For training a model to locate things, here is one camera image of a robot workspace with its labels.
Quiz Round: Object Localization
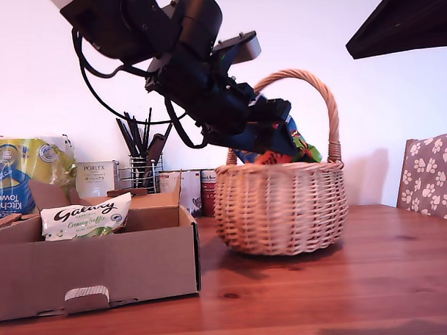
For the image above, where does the white Porlex box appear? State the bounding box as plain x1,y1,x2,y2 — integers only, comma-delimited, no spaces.
75,159,121,192

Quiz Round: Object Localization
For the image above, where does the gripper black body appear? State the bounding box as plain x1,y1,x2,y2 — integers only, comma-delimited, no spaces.
144,54,262,138

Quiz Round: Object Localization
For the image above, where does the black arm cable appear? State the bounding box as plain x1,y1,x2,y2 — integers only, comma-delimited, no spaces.
77,28,159,80

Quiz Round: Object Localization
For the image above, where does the brown cardboard box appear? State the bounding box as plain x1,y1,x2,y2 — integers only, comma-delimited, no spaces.
0,171,203,323

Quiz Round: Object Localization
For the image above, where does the wire utensil holder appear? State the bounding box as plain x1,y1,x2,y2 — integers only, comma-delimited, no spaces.
127,154,165,196

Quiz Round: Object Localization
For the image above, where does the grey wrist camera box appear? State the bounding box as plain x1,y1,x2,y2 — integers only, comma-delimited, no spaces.
210,29,263,65

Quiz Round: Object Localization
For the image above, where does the blue Terry's mini eggs bag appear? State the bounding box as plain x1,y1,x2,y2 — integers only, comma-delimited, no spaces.
231,113,322,166

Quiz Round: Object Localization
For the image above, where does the black chopstick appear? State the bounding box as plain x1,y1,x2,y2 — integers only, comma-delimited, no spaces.
142,107,154,153
123,110,145,159
114,117,139,159
158,123,175,151
131,116,142,157

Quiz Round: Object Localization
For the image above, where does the thick black cable loop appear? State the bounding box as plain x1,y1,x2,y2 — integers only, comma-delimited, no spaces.
164,96,211,151

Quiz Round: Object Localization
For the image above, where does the white labelled tin can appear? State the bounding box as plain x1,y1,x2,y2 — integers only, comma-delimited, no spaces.
158,170,182,195
178,170,203,218

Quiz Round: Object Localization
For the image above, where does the red labelled tin can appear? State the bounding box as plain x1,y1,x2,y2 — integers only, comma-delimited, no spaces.
200,168,219,217

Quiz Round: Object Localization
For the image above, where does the kitchen towel pack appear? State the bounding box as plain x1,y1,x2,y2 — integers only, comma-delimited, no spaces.
0,134,79,224

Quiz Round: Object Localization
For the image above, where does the thin black cable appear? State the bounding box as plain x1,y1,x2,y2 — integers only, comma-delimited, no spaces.
71,24,189,129

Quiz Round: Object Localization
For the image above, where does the dark brown wooden utensil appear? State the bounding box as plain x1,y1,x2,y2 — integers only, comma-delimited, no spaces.
145,132,167,179

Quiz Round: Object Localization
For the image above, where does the woven wicker basket with handle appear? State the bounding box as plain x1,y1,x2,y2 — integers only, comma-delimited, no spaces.
208,66,351,259

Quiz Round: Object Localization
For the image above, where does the chair with paw print cover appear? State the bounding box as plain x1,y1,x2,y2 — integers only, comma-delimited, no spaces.
393,132,447,224

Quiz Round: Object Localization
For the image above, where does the white Galaxy truffle eggs bag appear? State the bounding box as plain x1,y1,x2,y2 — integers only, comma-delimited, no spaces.
39,191,134,243

